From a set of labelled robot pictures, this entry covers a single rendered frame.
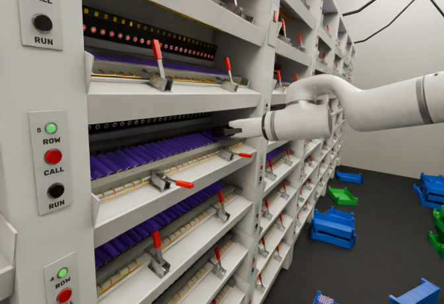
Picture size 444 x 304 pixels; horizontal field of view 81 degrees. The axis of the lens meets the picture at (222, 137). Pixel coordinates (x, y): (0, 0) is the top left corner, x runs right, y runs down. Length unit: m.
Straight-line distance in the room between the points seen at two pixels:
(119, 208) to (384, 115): 0.51
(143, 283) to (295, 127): 0.48
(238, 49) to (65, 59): 0.65
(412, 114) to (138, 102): 0.48
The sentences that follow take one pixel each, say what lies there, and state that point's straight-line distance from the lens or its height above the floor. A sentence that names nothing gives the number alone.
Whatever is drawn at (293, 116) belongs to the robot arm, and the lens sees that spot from 0.67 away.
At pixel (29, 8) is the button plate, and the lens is 0.36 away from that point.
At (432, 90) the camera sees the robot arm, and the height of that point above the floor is 1.15.
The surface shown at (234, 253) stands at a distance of 1.01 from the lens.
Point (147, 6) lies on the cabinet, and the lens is 0.75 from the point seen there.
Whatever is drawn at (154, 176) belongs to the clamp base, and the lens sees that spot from 0.53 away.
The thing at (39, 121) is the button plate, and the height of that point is 1.09.
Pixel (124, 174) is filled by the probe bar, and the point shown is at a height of 0.97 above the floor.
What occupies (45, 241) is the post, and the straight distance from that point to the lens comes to 0.40.
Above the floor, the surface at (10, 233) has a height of 0.98.
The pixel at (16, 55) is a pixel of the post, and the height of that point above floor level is 1.16.
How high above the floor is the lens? 1.14
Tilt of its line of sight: 11 degrees down
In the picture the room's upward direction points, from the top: 3 degrees clockwise
